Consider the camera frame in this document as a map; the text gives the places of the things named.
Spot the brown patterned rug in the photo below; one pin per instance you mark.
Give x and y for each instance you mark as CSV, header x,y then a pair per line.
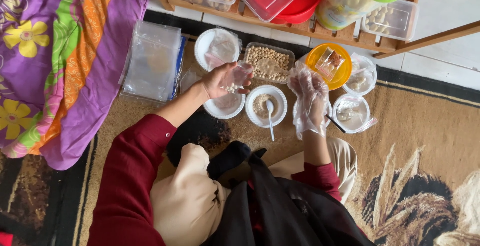
x,y
412,133

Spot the clear tub of peanuts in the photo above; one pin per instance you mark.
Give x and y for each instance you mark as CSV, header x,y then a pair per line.
x,y
262,53

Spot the small clear sachet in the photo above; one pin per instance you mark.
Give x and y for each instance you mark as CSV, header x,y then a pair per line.
x,y
324,68

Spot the clear plastic scoop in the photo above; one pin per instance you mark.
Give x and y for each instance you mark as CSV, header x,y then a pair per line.
x,y
268,67

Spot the small clear bag of peanuts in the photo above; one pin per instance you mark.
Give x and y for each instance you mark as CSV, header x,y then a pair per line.
x,y
237,78

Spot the blue flat packet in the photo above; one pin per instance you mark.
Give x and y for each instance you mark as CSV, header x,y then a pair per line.
x,y
179,64

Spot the person's right fingers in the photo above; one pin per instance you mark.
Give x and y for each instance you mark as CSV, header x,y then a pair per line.
x,y
303,77

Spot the black cloth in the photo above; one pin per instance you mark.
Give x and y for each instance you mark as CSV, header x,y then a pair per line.
x,y
281,208

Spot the person's right hand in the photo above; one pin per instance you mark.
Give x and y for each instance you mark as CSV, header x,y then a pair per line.
x,y
309,100

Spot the colourful floral blanket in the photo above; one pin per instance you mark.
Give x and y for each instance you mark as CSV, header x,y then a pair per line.
x,y
56,70

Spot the empty clear plastic bag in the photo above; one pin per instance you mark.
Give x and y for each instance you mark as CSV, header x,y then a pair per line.
x,y
189,79

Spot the clear jar of crackers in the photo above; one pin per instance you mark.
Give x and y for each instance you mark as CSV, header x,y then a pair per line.
x,y
337,8

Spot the white plate with brown powder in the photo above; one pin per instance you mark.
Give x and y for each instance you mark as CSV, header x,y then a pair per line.
x,y
255,116

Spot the white plastic plate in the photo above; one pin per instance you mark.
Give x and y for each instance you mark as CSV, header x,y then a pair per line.
x,y
201,43
360,125
213,111
370,85
330,113

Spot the beige trousers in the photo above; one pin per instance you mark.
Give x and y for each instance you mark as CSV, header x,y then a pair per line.
x,y
180,201

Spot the stack of clear plastic bags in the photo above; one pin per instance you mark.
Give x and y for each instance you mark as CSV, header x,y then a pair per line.
x,y
150,62

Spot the clear tub of pale nuts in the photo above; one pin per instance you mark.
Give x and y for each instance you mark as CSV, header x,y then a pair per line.
x,y
390,21

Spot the clear filled plastic bag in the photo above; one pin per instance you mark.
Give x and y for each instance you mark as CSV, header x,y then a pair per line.
x,y
223,47
358,81
227,102
347,113

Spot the black sock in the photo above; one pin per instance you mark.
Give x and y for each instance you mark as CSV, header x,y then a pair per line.
x,y
228,158

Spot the wooden rack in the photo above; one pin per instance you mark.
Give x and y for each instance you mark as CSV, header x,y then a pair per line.
x,y
300,28

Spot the sachet of red spice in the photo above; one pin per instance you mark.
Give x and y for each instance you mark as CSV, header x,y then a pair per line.
x,y
335,58

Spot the white plastic spoon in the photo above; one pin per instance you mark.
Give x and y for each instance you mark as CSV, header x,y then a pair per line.
x,y
270,124

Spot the person's left hand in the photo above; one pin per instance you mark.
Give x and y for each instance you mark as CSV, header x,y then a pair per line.
x,y
219,83

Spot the black stick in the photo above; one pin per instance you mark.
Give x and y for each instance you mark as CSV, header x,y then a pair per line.
x,y
336,124

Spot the orange plastic bowl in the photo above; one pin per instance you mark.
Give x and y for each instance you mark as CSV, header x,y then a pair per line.
x,y
345,72

